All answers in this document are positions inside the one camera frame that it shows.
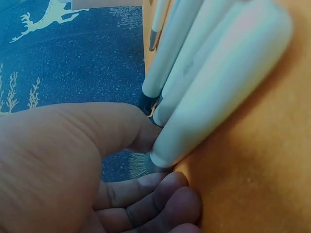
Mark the thin white silver-tipped tool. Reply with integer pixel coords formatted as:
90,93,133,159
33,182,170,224
148,0,171,52

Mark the thick white handled brush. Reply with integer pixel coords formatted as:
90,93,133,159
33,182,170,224
128,4,295,179

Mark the person's left hand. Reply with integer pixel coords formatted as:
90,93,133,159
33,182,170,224
0,101,203,233

